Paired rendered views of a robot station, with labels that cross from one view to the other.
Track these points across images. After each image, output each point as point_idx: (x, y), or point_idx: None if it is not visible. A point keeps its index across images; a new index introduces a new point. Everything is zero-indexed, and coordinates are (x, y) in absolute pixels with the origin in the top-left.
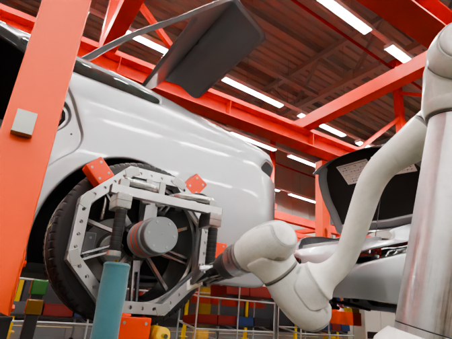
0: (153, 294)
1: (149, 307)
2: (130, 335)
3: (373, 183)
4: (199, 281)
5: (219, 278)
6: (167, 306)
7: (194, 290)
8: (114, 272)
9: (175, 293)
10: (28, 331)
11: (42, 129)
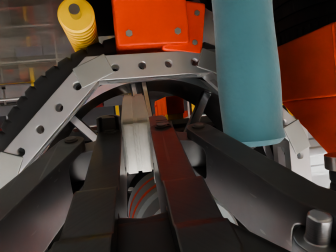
0: (87, 108)
1: (126, 70)
2: (157, 6)
3: None
4: (170, 135)
5: (78, 197)
6: (83, 77)
7: (7, 129)
8: (275, 120)
9: (68, 109)
10: None
11: None
